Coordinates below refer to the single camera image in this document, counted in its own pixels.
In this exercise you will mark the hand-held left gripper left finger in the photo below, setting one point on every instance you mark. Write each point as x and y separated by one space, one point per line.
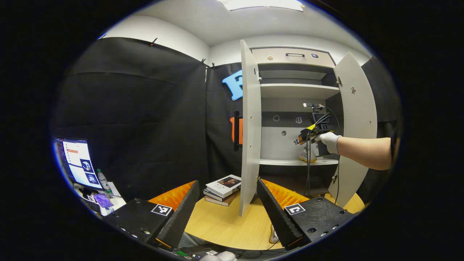
181 217

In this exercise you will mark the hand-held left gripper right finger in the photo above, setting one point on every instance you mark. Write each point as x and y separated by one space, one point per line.
275 217

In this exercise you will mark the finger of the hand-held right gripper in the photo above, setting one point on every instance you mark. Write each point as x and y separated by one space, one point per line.
302 138

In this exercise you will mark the white shoe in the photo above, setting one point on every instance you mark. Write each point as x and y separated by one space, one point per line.
306 156
274 235

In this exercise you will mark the grey shoe cabinet door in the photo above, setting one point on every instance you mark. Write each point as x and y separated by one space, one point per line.
250 145
357 108

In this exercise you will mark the grey shoe cabinet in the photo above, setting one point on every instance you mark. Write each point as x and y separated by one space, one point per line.
293 90

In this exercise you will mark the grey book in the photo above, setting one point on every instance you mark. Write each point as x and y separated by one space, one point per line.
214 195

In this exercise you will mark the brown book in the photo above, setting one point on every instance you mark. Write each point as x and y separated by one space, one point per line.
221 202

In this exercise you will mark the white book with dark picture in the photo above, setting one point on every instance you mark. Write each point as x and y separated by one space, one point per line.
223 185

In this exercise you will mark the white side desk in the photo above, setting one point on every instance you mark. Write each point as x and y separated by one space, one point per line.
116 197

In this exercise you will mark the purple packet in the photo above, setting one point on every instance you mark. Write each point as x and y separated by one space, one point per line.
103 200

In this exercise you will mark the clear water bottle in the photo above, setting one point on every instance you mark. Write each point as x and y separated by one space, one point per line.
104 183

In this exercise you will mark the black backdrop cloth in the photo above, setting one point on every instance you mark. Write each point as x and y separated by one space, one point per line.
145 127

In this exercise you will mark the ceiling light panel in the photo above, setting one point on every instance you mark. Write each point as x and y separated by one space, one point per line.
261 4

